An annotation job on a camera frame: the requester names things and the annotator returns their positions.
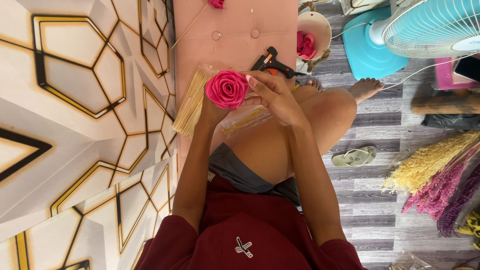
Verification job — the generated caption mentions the black phone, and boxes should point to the black phone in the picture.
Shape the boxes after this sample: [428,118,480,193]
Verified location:
[453,54,480,83]

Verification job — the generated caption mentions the pink rose on wooden stick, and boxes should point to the pink rose on wooden stick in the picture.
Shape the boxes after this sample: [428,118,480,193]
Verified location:
[169,0,226,52]

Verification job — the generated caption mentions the small yellow flowers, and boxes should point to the small yellow flowers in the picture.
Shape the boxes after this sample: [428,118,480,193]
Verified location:
[455,210,480,251]

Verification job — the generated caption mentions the bag of wooden skewers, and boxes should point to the bag of wooden skewers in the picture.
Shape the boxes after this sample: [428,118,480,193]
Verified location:
[172,64,218,139]

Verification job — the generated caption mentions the white power cable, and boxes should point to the white power cable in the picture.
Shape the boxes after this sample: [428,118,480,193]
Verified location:
[379,52,480,92]
[331,22,370,40]

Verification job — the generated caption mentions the clear plastic wrap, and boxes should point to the clear plastic wrap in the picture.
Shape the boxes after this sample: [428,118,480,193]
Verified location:
[388,253,433,270]

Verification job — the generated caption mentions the grey shorts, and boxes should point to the grey shorts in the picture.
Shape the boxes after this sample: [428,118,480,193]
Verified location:
[208,142,301,207]

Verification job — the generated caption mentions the pink box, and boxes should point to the pink box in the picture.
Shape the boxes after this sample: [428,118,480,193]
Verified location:
[434,56,480,91]

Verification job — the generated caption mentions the brown roll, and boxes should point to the brown roll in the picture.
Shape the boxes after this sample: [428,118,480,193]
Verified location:
[411,94,480,116]

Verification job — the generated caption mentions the maroon shirt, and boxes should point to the maroon shirt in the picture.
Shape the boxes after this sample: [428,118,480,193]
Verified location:
[133,170,369,270]

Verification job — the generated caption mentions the person's left hand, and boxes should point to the person's left hand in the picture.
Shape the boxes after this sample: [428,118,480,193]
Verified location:
[199,95,236,128]

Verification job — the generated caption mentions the black hot glue gun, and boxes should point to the black hot glue gun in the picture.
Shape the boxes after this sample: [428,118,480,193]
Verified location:
[250,46,307,80]

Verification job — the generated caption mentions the white bucket with rope handle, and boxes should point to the white bucket with rope handle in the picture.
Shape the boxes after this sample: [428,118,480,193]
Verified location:
[296,1,333,74]

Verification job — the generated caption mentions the pink foam pieces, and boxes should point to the pink foam pieces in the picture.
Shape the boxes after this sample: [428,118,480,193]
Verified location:
[296,31,318,60]

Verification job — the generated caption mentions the turquoise standing fan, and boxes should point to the turquoise standing fan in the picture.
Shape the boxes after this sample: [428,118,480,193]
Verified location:
[341,0,480,82]

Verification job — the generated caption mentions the pink dried flower bunch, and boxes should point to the pink dried flower bunch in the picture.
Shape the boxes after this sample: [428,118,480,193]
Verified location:
[401,149,480,222]

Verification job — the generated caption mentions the person's right leg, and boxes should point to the person's right leg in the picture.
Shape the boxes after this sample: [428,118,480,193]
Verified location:
[210,77,385,185]

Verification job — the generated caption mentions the pale green flip-flop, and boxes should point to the pale green flip-flop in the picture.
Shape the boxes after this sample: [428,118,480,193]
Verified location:
[331,146,378,169]

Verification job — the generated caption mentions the black plastic bag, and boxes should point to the black plastic bag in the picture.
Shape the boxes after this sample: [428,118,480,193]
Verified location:
[421,113,480,131]

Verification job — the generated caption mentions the pink upholstered bench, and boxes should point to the pink upholstered bench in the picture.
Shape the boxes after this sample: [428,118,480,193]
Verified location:
[173,0,301,177]

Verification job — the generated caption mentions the purple dried flower bunch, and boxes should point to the purple dried flower bunch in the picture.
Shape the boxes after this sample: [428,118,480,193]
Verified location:
[436,164,480,238]

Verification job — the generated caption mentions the yellow dried flower bunch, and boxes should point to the yellow dried flower bunch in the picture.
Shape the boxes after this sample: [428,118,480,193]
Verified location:
[382,130,480,195]

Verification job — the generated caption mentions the clear packet of glue sticks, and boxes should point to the clear packet of glue sticks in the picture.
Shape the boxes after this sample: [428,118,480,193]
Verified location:
[219,83,301,140]

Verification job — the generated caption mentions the pink foam rose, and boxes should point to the pink foam rose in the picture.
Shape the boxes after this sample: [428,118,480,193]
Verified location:
[205,70,250,110]

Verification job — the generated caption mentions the white container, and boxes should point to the white container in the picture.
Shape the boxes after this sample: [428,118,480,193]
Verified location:
[339,0,393,17]

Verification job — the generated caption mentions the person's right hand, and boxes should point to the person's right hand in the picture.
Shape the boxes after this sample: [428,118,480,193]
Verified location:
[239,70,311,129]

